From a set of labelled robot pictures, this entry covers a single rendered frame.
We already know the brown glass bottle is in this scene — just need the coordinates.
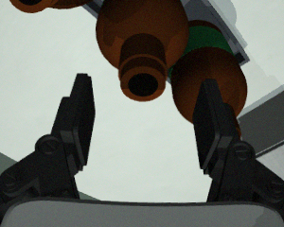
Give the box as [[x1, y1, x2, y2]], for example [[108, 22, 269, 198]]
[[96, 0, 189, 102], [9, 0, 93, 13], [169, 20, 248, 139]]

